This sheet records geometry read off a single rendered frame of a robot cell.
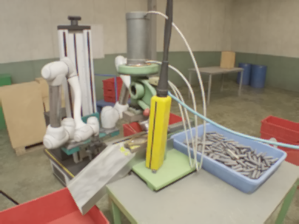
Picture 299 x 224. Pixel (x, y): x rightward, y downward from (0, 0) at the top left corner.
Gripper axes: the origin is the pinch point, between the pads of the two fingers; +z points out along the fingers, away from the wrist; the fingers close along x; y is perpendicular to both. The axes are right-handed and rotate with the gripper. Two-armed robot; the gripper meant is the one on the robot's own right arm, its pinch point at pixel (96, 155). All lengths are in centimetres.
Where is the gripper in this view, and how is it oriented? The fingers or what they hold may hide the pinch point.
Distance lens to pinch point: 196.2
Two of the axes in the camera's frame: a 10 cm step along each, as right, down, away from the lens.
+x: -6.7, 2.5, -7.0
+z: 0.0, 9.4, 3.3
